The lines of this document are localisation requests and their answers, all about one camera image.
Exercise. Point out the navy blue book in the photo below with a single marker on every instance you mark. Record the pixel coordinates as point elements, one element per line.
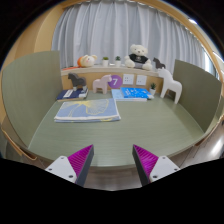
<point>68,95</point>

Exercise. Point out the small black horse figure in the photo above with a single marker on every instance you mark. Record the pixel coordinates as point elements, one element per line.
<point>159,64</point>

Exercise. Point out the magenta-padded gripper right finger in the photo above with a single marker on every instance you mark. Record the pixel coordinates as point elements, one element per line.
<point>161,166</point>

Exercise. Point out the orange flat strip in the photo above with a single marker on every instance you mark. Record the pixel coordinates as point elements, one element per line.
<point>70,68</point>

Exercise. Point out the cream and orange plush toy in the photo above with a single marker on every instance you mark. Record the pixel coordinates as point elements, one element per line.
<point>88,61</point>

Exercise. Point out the green desk partition panel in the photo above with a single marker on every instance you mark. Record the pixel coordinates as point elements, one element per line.
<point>196,93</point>
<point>30,93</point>

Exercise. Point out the purple round sign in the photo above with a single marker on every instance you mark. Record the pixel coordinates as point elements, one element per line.
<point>116,82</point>

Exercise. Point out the white teddy bear black shirt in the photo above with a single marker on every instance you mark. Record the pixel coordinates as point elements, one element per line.
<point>138,58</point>

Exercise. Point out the dark grey horse figure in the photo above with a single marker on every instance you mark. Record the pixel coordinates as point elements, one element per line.
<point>77,80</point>

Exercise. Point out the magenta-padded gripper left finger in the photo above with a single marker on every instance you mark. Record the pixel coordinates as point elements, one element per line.
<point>63,166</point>

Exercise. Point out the white wall socket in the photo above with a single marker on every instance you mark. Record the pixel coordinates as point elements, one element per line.
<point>128,79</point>

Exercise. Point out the grey white curtain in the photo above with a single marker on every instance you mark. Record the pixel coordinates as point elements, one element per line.
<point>116,30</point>

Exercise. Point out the small potted plant white pot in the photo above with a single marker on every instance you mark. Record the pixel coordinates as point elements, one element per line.
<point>105,62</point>
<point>118,62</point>
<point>153,90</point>

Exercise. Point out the bright blue book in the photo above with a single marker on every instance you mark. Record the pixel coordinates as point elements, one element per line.
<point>135,92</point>

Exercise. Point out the white horse figure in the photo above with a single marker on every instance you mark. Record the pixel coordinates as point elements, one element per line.
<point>172,86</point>

